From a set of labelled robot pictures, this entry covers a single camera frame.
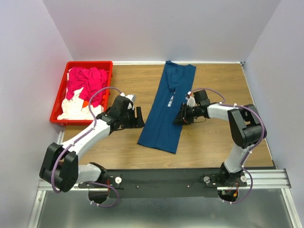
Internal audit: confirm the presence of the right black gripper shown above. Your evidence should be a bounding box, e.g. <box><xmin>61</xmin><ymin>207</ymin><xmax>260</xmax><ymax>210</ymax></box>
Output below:
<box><xmin>172</xmin><ymin>103</ymin><xmax>200</xmax><ymax>125</ymax></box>

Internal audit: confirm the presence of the blue printed t shirt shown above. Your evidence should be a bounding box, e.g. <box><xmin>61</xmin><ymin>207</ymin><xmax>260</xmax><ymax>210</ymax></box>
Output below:
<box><xmin>138</xmin><ymin>60</ymin><xmax>196</xmax><ymax>154</ymax></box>

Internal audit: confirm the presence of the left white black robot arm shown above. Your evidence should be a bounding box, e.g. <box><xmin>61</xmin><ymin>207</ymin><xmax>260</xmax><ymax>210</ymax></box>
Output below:
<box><xmin>39</xmin><ymin>94</ymin><xmax>144</xmax><ymax>193</ymax></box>

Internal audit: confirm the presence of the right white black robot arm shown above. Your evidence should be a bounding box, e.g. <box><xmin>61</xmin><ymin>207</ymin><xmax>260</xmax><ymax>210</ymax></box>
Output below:
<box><xmin>173</xmin><ymin>88</ymin><xmax>267</xmax><ymax>186</ymax></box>

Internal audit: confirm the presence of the orange t shirt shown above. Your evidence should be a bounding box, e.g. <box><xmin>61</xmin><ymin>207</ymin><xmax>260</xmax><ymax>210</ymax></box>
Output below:
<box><xmin>82</xmin><ymin>95</ymin><xmax>106</xmax><ymax>108</ymax></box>

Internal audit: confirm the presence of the magenta t shirt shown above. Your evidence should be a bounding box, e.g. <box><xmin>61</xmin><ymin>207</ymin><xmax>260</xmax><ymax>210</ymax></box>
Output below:
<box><xmin>66</xmin><ymin>67</ymin><xmax>108</xmax><ymax>101</ymax></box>

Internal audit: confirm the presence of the white t shirt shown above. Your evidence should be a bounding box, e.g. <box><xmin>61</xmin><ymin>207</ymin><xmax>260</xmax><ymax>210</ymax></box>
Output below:
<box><xmin>57</xmin><ymin>88</ymin><xmax>94</xmax><ymax>120</ymax></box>

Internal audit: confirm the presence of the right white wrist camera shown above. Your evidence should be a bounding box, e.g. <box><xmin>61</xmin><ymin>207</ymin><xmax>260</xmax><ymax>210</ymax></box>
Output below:
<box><xmin>185</xmin><ymin>91</ymin><xmax>196</xmax><ymax>107</ymax></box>

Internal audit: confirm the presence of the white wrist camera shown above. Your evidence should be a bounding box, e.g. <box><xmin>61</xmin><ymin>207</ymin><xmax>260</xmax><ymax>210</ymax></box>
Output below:
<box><xmin>120</xmin><ymin>93</ymin><xmax>136</xmax><ymax>109</ymax></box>
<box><xmin>185</xmin><ymin>91</ymin><xmax>196</xmax><ymax>107</ymax></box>

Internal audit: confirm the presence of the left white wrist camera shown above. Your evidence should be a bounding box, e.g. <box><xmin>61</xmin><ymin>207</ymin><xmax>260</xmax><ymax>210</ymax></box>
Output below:
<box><xmin>120</xmin><ymin>93</ymin><xmax>136</xmax><ymax>109</ymax></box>

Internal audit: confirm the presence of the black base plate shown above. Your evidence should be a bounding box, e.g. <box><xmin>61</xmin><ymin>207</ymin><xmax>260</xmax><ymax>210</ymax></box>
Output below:
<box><xmin>78</xmin><ymin>168</ymin><xmax>249</xmax><ymax>199</ymax></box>

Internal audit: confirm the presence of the aluminium frame rail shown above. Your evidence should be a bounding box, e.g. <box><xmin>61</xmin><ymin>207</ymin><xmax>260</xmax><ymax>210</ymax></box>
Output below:
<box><xmin>27</xmin><ymin>124</ymin><xmax>80</xmax><ymax>228</ymax></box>

